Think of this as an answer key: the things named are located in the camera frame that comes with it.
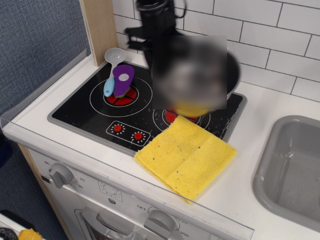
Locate red stove knob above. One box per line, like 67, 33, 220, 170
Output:
133, 132, 143, 141
113, 124, 123, 134

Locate black toy stove top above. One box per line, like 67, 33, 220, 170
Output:
47, 61, 248, 157

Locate purple toy eggplant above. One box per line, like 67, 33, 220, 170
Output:
112, 64, 135, 98

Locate grey spoon blue handle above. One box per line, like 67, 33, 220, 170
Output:
103, 47, 126, 97

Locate grey oven knob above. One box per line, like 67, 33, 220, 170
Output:
143, 210, 177, 240
49, 163, 74, 189

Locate grey plastic sink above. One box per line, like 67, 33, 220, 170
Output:
252, 115, 320, 232

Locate light wooden post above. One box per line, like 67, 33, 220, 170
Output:
79, 0, 119, 67

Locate white toy oven front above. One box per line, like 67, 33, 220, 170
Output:
27, 148, 196, 240

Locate yellow black object bottom left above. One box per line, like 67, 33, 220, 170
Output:
0, 226, 43, 240

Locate grey right oven knob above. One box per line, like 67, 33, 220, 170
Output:
143, 210, 177, 240

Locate right red stove knob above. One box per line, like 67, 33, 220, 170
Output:
133, 132, 143, 141

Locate yellow toy food piece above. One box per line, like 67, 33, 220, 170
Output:
175, 109, 210, 118

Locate left red stove knob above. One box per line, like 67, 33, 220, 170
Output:
113, 124, 123, 134

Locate yellow folded cloth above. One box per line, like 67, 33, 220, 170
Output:
134, 116, 237, 201

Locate silver metal pan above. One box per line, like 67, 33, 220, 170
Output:
227, 50, 241, 100

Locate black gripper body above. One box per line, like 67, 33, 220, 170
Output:
124, 26, 153, 69

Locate grey left oven knob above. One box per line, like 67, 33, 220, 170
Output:
49, 163, 74, 189

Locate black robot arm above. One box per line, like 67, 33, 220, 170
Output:
124, 0, 188, 68

